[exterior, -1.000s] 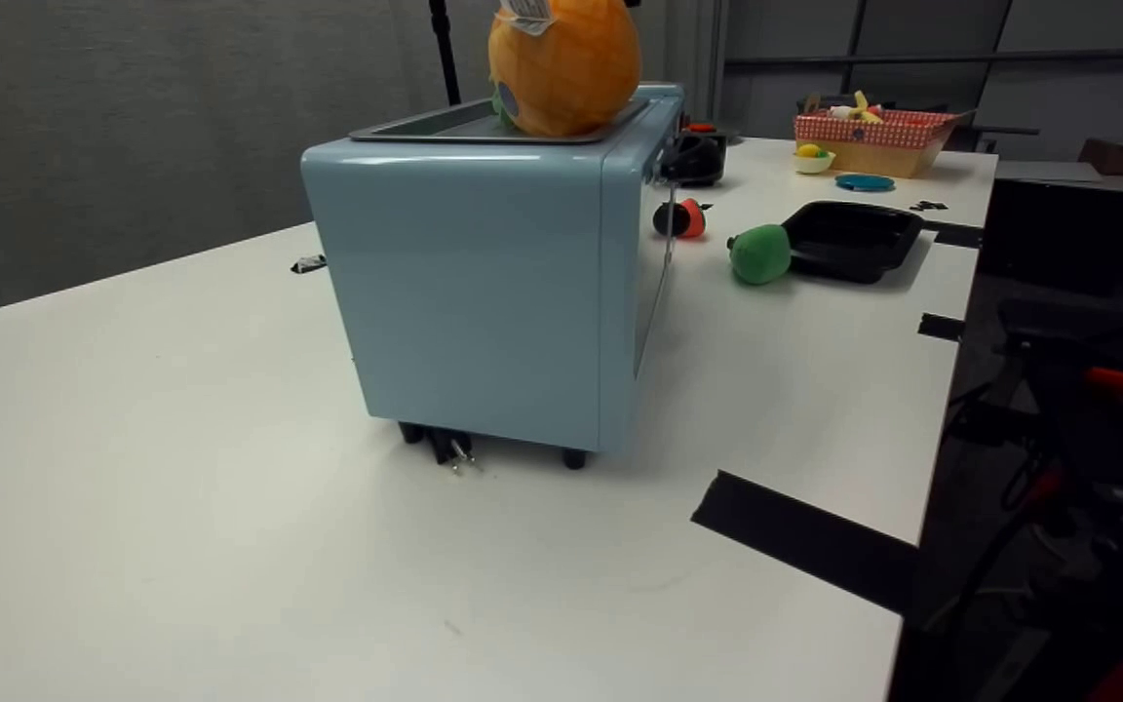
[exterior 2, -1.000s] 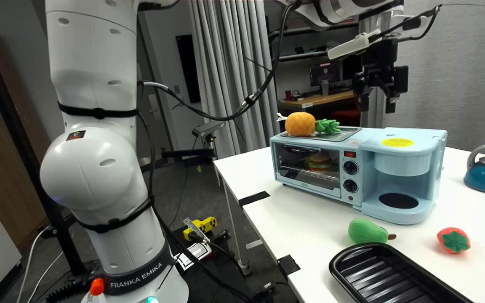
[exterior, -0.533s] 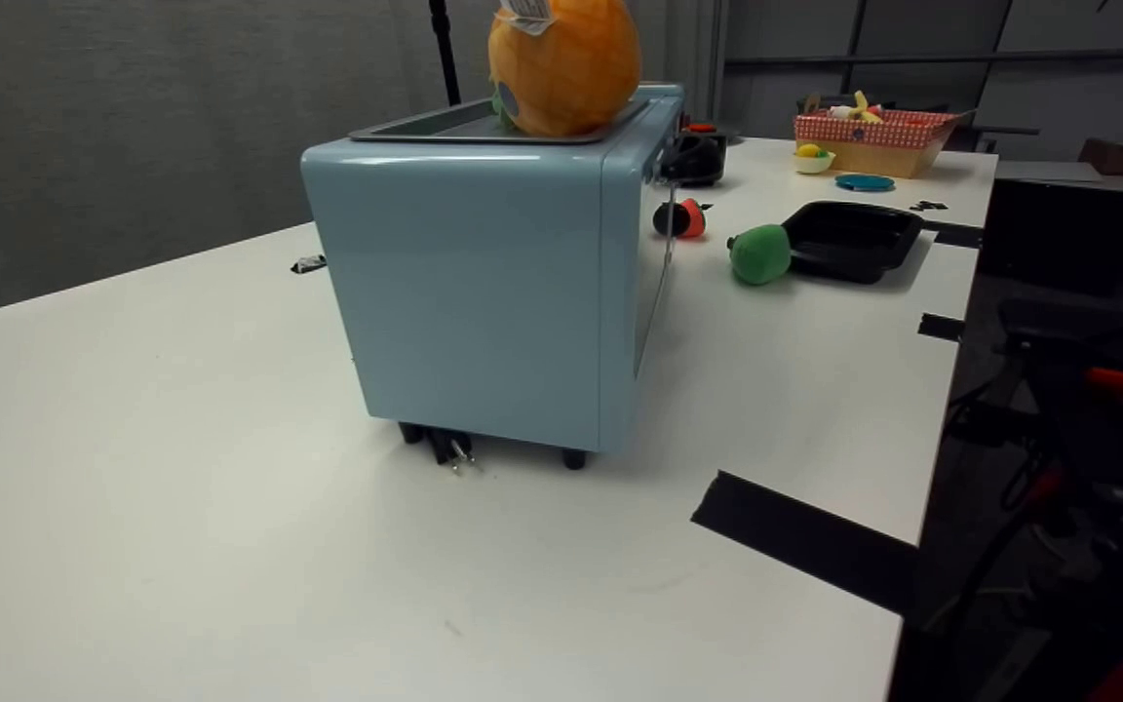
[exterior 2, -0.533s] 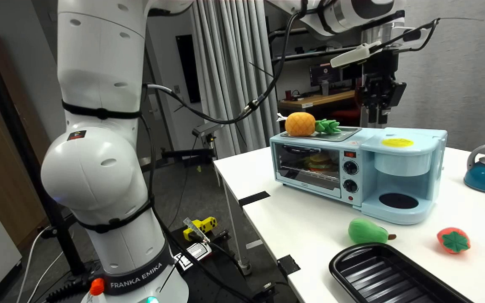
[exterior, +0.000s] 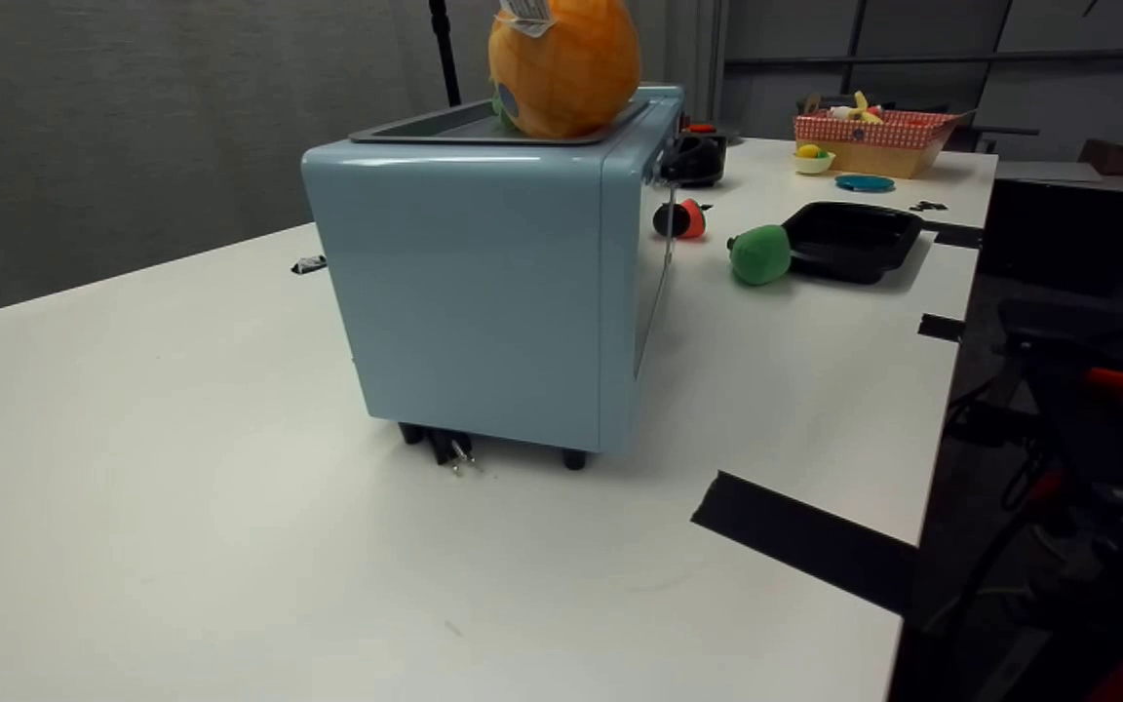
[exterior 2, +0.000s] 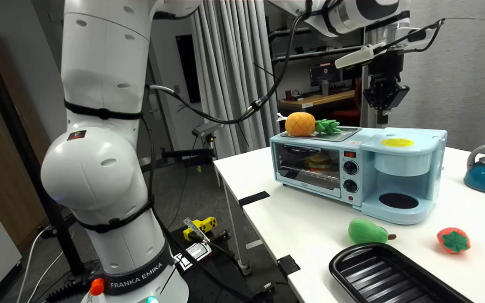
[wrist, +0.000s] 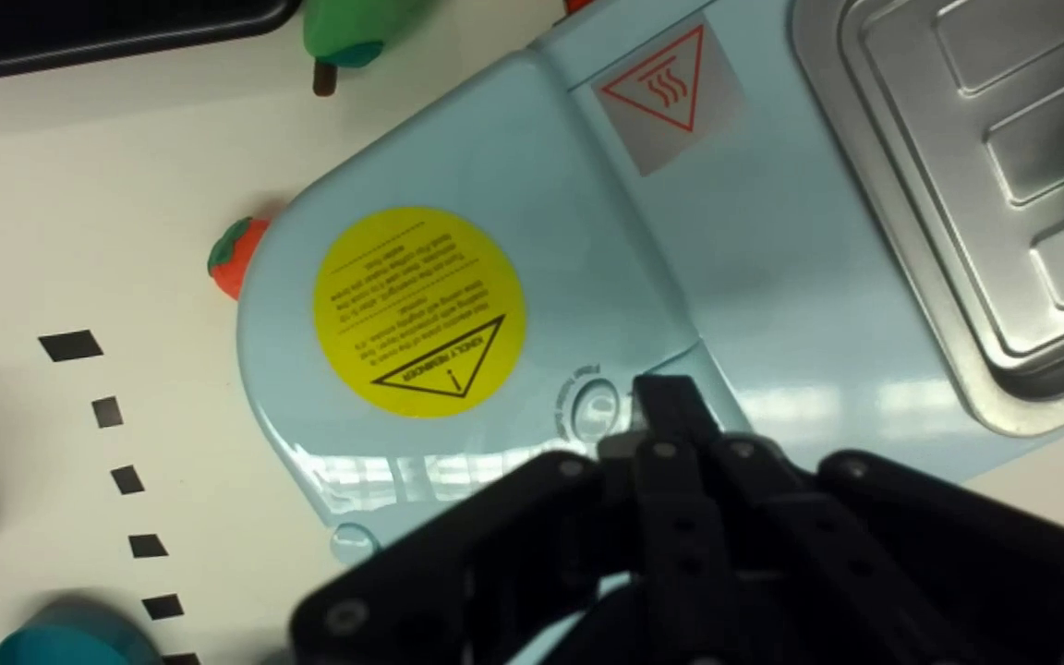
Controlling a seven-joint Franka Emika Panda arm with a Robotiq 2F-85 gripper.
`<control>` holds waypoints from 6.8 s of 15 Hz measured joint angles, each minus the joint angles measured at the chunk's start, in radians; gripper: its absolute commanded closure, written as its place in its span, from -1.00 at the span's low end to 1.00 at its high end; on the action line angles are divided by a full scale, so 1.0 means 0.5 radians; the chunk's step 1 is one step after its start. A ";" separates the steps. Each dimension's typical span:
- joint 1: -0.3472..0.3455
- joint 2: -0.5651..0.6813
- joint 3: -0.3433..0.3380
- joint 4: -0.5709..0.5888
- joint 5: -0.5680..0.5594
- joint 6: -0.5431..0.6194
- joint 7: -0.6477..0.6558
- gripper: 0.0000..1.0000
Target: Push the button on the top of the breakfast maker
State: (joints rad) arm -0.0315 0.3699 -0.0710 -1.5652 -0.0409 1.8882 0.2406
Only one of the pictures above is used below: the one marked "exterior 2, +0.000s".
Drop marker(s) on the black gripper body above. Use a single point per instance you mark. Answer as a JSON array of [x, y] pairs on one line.
[[386, 84]]

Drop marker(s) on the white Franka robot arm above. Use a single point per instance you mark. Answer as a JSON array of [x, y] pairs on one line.
[[102, 169]]

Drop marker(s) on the light blue breakfast maker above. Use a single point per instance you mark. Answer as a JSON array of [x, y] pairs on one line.
[[368, 147]]

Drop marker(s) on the light blue swing-out filter basket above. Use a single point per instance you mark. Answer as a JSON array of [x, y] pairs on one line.
[[403, 164]]

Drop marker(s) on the wooden shelf board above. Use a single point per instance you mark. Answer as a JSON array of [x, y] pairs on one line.
[[316, 100]]

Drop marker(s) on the burger toy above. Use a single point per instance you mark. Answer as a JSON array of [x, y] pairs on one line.
[[319, 162]]

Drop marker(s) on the orange pineapple toy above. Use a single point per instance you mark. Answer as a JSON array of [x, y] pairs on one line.
[[301, 125]]

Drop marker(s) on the green pear toy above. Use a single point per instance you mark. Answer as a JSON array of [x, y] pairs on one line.
[[366, 231]]

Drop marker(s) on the red toy tomato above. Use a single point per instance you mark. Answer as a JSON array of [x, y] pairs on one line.
[[454, 239]]

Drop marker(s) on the black tape strip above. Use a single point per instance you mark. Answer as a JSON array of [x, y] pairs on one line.
[[253, 197], [289, 265]]

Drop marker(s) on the grey curtain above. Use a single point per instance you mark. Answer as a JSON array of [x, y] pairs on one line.
[[232, 68]]

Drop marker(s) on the black grill pan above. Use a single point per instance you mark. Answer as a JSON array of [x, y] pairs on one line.
[[388, 275]]

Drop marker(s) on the metal table leg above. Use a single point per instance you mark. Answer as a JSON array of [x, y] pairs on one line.
[[235, 224]]

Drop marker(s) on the yellow clamp tool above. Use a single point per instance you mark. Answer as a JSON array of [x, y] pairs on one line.
[[203, 226]]

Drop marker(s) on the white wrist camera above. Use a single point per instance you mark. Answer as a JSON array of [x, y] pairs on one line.
[[354, 56]]

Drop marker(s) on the grey camera on stand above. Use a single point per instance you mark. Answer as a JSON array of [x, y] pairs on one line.
[[208, 130]]

